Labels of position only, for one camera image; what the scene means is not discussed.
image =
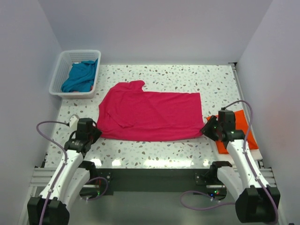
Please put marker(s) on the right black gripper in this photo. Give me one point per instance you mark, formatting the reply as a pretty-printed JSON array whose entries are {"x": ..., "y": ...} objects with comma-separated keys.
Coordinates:
[{"x": 206, "y": 130}]

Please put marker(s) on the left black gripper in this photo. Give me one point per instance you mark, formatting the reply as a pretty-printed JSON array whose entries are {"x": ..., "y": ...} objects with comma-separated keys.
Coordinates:
[{"x": 97, "y": 133}]

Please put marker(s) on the magenta t shirt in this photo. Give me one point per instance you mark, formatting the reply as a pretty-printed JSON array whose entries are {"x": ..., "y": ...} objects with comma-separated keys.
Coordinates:
[{"x": 127, "y": 112}]

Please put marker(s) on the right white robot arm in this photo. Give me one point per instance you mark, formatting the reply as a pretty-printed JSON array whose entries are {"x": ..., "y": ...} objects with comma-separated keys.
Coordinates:
[{"x": 255, "y": 200}]

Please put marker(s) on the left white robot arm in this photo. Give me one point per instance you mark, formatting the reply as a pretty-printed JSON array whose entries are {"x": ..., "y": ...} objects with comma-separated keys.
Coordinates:
[{"x": 52, "y": 205}]

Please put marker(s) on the blue t shirt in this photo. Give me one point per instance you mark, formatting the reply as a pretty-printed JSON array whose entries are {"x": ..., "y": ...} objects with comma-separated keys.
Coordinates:
[{"x": 81, "y": 77}]

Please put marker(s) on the white plastic basket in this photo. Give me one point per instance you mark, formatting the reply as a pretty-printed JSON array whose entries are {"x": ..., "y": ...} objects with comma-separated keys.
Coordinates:
[{"x": 61, "y": 73}]

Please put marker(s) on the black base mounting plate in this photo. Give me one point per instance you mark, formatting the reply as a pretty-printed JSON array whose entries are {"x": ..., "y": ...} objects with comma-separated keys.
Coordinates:
[{"x": 155, "y": 180}]

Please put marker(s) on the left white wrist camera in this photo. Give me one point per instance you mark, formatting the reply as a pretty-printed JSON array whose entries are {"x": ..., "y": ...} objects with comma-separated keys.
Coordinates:
[{"x": 73, "y": 121}]

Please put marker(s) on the aluminium frame rail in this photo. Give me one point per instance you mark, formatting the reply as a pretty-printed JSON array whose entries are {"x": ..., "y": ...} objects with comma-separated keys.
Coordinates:
[{"x": 41, "y": 176}]

